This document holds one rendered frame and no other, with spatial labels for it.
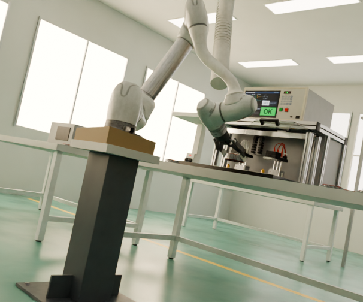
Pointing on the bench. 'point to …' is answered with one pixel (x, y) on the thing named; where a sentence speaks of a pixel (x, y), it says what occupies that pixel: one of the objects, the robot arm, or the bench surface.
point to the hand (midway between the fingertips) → (235, 157)
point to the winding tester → (299, 105)
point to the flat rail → (268, 133)
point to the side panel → (332, 163)
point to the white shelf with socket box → (195, 135)
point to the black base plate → (234, 171)
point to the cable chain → (259, 144)
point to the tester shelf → (296, 122)
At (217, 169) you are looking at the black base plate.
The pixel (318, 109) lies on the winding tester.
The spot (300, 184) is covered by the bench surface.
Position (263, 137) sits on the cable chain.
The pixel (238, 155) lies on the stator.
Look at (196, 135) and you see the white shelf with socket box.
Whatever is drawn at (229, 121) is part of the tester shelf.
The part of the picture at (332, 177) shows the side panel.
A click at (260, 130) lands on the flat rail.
